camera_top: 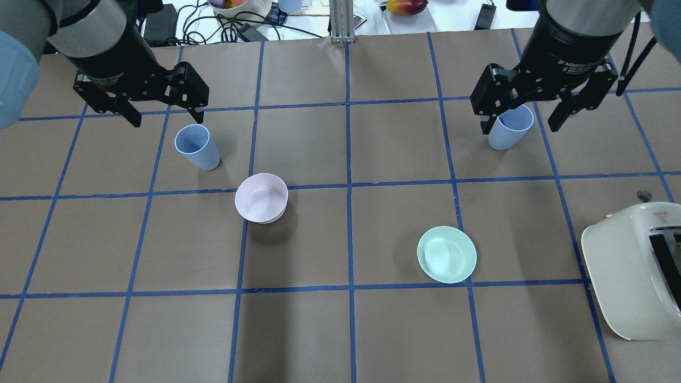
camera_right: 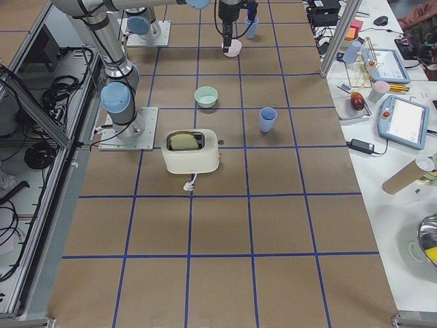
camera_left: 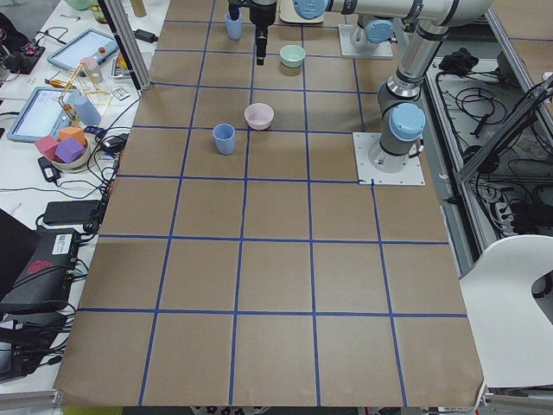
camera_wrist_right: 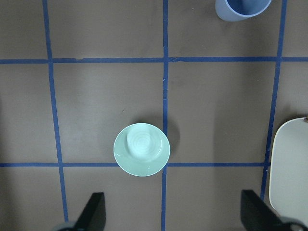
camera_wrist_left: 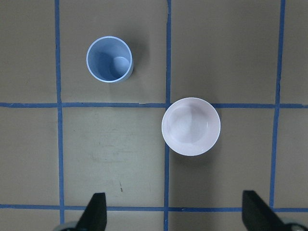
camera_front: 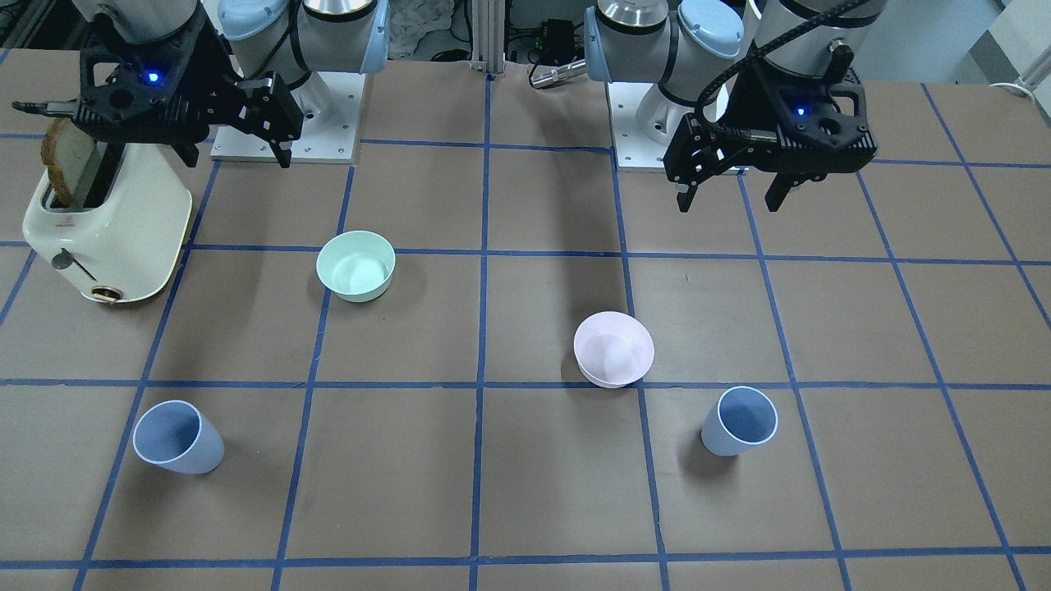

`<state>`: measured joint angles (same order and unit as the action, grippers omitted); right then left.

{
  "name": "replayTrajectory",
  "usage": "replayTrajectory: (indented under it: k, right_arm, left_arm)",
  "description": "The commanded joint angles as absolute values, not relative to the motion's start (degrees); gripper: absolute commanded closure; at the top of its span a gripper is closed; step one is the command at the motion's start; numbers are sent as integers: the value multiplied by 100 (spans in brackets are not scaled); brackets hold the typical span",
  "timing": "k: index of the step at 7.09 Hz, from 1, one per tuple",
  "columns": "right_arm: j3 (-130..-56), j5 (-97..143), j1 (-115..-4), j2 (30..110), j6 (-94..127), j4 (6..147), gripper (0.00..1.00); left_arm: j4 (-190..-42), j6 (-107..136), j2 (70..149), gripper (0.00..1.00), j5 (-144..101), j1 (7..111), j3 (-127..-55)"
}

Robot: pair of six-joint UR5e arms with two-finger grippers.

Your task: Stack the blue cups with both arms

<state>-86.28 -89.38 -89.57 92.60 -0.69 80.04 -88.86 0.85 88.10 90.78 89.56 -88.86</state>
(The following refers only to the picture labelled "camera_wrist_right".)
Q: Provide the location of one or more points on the mint green bowl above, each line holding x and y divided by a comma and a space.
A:
141, 149

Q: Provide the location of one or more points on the blue plastic cup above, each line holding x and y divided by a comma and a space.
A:
238, 10

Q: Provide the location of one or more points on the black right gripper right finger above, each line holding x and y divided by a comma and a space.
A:
256, 215

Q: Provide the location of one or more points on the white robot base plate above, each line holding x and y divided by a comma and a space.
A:
288, 189

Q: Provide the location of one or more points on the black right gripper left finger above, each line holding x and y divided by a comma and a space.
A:
93, 216

